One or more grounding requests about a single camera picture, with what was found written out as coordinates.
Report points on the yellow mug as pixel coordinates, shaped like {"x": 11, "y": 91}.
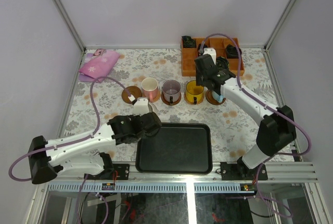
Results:
{"x": 193, "y": 88}

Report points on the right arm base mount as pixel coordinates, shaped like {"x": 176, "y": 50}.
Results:
{"x": 231, "y": 172}

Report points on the pink mug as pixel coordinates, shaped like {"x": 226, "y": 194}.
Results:
{"x": 150, "y": 88}

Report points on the blue mug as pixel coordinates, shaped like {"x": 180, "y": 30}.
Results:
{"x": 217, "y": 97}

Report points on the purple mug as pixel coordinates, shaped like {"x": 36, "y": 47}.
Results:
{"x": 171, "y": 91}

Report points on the dark brown wooden coaster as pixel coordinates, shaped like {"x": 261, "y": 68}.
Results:
{"x": 211, "y": 100}
{"x": 131, "y": 92}
{"x": 165, "y": 100}

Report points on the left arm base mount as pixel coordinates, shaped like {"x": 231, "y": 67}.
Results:
{"x": 120, "y": 173}

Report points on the woven rattan coaster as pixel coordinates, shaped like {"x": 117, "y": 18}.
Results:
{"x": 156, "y": 97}
{"x": 193, "y": 99}

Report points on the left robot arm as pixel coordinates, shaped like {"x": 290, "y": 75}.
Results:
{"x": 88, "y": 154}

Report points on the pink folded cloth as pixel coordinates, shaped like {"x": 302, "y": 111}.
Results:
{"x": 99, "y": 64}

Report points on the cream white mug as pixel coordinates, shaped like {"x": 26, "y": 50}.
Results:
{"x": 152, "y": 108}

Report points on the orange compartment organizer box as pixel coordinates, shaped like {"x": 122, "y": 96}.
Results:
{"x": 219, "y": 44}

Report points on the black serving tray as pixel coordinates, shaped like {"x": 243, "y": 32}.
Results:
{"x": 178, "y": 148}

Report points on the rolled dark sock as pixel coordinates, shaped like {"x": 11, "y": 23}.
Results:
{"x": 188, "y": 42}
{"x": 231, "y": 52}
{"x": 200, "y": 50}
{"x": 222, "y": 63}

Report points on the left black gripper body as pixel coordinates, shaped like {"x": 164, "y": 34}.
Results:
{"x": 152, "y": 124}

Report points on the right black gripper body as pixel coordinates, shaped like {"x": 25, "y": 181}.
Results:
{"x": 200, "y": 79}

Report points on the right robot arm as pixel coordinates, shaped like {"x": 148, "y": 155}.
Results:
{"x": 276, "y": 130}

